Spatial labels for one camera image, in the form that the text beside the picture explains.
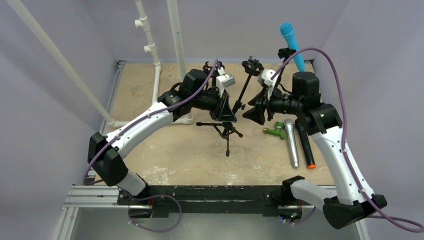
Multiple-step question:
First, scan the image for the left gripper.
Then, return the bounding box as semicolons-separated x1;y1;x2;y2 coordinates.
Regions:
191;88;237;122

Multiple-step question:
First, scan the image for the silver grey microphone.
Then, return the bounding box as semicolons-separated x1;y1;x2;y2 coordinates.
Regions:
283;119;300;169

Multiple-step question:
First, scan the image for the black shock-mount round-base stand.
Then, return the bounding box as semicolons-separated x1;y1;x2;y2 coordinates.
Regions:
202;61;222;80

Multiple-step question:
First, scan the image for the black tripod mic stand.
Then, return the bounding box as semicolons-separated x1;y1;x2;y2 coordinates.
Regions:
196;56;264;157

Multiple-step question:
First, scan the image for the black microphone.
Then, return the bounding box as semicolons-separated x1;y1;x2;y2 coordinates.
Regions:
294;119;316;169

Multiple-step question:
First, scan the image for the black clip round-base stand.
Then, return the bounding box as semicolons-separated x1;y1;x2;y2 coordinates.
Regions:
276;47;296;86

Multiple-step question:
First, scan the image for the blue microphone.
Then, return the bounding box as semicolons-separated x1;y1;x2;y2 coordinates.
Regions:
279;22;306;72

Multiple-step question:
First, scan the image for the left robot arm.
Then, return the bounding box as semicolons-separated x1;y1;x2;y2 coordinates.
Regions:
87;69;237;205

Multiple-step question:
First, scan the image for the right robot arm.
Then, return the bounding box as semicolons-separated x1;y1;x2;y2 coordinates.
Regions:
243;69;387;229

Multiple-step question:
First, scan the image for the green tap faucet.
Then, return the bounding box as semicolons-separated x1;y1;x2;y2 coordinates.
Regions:
263;121;286;140

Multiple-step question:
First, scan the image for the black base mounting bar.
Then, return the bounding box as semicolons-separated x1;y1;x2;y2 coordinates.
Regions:
117;185;309;221

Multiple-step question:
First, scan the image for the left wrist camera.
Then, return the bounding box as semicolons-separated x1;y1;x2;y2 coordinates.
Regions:
216;67;236;97

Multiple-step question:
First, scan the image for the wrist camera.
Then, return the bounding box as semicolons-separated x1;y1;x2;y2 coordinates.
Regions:
216;67;236;97
257;68;278;100

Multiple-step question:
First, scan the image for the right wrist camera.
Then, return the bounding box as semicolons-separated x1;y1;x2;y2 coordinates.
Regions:
257;68;278;100

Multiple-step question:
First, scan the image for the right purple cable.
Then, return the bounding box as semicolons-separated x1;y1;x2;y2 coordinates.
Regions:
271;47;424;234

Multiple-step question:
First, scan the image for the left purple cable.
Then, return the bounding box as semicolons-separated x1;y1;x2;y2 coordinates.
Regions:
82;58;222;186

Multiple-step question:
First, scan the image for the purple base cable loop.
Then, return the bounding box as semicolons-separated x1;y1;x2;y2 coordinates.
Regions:
128;193;183;233

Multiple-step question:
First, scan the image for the aluminium rail frame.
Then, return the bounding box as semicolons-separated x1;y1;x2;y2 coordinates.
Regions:
52;59;370;240

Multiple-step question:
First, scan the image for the white PVC pipe frame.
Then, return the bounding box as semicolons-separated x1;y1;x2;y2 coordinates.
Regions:
7;0;186;128

